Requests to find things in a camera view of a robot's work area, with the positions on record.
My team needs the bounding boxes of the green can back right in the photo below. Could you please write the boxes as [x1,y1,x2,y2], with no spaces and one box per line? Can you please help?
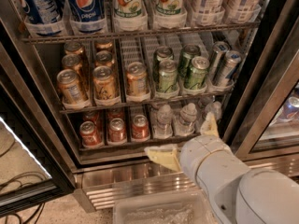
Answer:
[178,44,201,78]

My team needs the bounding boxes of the water bottle right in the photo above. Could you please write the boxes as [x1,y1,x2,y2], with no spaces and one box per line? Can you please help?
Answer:
[195,102,222,133]

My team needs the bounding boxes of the water bottle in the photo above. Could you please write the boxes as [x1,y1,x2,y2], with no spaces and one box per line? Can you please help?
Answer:
[174,103,197,136]
[154,105,173,139]
[195,102,222,133]

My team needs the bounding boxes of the red can back left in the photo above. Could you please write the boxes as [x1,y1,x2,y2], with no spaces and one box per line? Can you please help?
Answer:
[83,111,102,129]

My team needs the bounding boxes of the orange can front left column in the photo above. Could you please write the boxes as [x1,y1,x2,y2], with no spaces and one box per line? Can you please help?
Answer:
[57,69,88,105]

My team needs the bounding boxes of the orange can back left column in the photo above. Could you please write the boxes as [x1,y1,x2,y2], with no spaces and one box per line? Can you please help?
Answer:
[64,41,88,63]

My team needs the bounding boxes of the blue pepsi bottle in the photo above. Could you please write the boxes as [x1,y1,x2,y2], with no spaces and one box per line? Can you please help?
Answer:
[68,0,105,34]
[19,0,64,36]

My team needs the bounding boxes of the black cables on floor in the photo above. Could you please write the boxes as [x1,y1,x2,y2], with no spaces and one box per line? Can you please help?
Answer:
[0,203,46,224]

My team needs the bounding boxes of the silver can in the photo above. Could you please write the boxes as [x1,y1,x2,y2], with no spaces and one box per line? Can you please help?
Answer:
[213,50,242,87]
[209,41,230,79]

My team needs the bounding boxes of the wire shelf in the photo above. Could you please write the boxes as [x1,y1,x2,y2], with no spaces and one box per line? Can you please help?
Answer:
[21,21,260,44]
[59,90,232,114]

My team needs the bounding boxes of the red can front right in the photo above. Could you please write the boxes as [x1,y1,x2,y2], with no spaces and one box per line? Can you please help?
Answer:
[132,115,149,139]

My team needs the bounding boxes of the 7up bottle left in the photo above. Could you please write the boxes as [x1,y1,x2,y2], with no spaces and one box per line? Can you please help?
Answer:
[113,0,143,18]

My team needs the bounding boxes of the red can back middle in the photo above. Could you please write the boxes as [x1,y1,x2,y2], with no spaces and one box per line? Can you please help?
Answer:
[107,107,124,120]

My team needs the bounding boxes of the red can front middle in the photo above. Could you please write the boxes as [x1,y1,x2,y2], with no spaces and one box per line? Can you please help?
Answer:
[108,118,127,142]

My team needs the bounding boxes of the orange can middle left column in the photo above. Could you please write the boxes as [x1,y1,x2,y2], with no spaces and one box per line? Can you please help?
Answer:
[61,53,90,91]

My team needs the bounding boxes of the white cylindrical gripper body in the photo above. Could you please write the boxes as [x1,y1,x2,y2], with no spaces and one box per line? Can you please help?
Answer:
[179,135,233,185]

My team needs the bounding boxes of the red can front left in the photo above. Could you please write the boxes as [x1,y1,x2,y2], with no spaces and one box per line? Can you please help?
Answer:
[79,121,102,147]

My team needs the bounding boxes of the green can front right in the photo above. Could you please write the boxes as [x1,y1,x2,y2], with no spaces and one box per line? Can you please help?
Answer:
[184,56,209,90]

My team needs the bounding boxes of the can behind right door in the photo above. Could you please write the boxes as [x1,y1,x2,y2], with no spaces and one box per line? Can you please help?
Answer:
[278,96,299,122]

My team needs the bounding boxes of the green can back left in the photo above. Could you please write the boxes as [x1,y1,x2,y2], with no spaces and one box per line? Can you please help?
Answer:
[152,46,175,79]

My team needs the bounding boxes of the green can front left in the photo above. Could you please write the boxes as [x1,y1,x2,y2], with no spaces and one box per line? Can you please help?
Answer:
[156,59,178,93]

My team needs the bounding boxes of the water bottle left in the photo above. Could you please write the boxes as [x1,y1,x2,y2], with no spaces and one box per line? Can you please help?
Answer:
[154,105,173,139]

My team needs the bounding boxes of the silver can front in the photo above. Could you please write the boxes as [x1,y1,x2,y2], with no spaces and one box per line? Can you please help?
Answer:
[213,50,242,87]

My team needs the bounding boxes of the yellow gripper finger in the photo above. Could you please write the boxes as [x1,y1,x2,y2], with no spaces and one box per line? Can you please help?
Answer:
[144,144,181,172]
[200,112,219,137]

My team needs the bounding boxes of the open glass fridge door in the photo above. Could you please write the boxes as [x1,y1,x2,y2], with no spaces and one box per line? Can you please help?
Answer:
[0,44,74,217]

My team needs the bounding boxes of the closed right fridge door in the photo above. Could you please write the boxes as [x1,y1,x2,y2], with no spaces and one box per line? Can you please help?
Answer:
[223,0,299,166]

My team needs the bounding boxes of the upper wire shelf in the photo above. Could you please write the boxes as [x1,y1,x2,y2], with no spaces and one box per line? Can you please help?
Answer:
[21,21,260,44]

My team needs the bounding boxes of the green can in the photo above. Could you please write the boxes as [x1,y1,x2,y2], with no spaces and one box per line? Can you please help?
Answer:
[152,46,175,79]
[178,44,201,78]
[156,59,178,93]
[184,56,209,90]

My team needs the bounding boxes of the water bottle middle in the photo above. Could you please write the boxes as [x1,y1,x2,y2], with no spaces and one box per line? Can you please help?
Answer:
[174,103,197,136]

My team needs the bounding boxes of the middle wire shelf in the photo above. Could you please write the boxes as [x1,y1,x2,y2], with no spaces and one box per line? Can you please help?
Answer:
[59,90,232,114]

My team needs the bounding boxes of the orange can column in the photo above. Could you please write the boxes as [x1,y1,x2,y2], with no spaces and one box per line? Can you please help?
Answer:
[95,50,115,69]
[57,69,88,105]
[126,62,148,97]
[61,53,90,91]
[64,41,88,63]
[94,40,113,52]
[93,65,118,101]

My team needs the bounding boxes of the blue pepsi bottle right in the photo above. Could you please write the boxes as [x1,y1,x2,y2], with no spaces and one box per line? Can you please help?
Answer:
[68,0,105,34]

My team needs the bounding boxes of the red can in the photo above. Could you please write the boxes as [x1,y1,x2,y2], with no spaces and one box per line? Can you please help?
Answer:
[107,107,124,120]
[79,121,102,147]
[132,115,149,139]
[108,118,127,142]
[83,111,102,129]

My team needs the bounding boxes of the silver can back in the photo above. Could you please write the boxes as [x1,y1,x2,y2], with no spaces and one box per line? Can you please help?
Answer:
[209,41,230,79]

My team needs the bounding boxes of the blue pepsi bottle left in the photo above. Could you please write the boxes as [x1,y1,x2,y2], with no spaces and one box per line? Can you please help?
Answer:
[19,0,64,36]

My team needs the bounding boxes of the clear plastic bin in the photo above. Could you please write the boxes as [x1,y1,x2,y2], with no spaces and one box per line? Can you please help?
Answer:
[113,190,217,224]

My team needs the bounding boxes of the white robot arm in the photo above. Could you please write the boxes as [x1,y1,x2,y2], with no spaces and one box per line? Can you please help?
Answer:
[145,112,299,224]

